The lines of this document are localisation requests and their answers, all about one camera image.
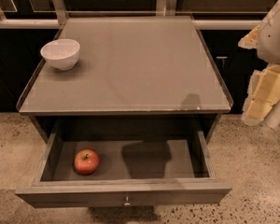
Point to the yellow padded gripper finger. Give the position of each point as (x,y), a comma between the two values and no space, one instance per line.
(250,41)
(263,94)

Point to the small metal drawer knob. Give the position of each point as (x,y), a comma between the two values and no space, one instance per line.
(127,202)

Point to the grey cabinet with counter top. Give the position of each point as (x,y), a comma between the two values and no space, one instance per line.
(130,66)

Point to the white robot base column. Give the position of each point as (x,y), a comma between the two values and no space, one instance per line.
(273,119)

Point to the metal railing frame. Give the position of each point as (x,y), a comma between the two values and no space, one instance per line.
(209,14)

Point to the red apple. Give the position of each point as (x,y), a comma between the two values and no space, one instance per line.
(86,161)

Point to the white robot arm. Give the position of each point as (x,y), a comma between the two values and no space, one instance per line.
(268,48)

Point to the dark background cabinet handle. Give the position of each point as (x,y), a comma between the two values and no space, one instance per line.
(221,57)

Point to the open grey top drawer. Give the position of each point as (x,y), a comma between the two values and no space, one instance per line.
(163,171)

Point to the white ceramic bowl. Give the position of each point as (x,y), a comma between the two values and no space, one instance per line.
(62,54)

